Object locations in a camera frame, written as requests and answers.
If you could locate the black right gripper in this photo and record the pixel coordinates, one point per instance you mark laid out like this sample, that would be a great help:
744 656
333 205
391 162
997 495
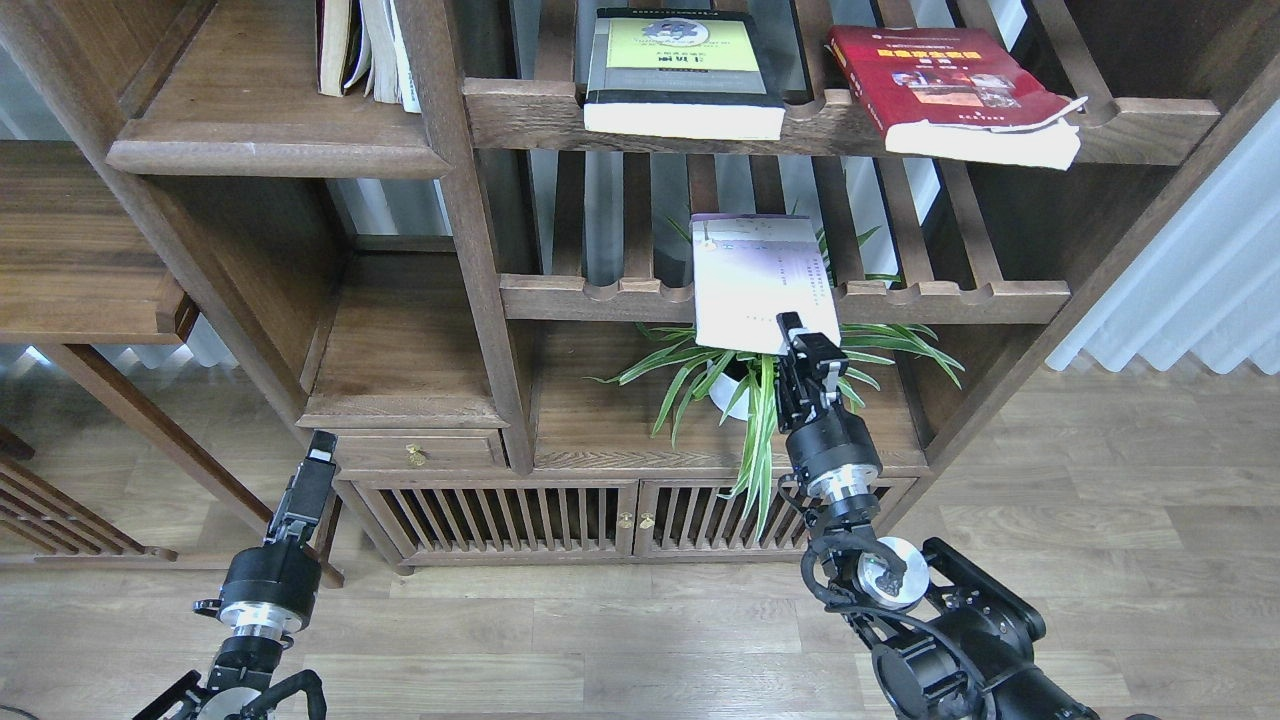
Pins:
830 448

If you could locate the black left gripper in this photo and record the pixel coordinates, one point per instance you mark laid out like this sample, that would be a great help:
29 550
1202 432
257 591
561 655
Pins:
271 590

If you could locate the pale lilac paperback book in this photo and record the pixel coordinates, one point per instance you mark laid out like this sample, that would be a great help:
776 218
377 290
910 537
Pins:
750 268

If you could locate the red paperback book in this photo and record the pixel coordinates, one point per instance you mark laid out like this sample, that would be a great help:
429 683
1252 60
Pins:
955 93

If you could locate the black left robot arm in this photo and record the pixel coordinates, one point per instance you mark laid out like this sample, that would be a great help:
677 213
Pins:
239 685

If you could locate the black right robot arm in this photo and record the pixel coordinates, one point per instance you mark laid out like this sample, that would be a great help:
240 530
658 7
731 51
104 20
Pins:
947 641

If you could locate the upright white books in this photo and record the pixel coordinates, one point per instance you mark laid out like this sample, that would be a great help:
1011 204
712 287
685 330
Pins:
383 54

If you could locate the green spider plant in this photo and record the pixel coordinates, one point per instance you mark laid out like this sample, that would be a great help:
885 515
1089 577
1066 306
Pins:
697 366

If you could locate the white plant pot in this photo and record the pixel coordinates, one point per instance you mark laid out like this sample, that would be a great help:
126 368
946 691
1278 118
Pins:
734 389

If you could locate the brass cabinet door knobs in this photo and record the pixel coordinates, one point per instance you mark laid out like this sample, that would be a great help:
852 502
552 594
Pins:
628 520

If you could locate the dark wooden bookshelf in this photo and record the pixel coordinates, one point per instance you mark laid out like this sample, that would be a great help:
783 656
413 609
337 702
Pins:
447 280

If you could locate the yellow and black book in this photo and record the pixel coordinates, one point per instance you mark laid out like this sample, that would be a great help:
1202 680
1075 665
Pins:
681 74

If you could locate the white curtain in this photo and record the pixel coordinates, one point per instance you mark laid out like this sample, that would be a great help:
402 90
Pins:
1208 285

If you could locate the upright tan book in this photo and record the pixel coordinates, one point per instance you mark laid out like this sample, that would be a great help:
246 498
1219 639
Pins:
336 24

